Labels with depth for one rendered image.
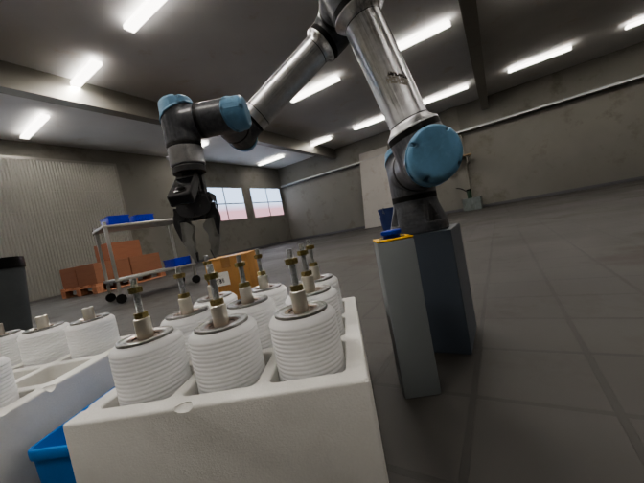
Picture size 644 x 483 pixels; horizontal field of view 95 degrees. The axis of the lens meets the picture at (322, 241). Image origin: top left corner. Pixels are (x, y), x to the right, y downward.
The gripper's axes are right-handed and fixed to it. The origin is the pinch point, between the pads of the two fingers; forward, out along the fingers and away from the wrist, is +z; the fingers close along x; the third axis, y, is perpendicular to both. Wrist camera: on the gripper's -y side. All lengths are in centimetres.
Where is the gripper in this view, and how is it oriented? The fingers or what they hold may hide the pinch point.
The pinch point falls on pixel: (204, 254)
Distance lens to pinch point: 71.1
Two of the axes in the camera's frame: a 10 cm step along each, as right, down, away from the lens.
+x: -9.7, 1.9, -1.1
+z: 1.9, 9.8, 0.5
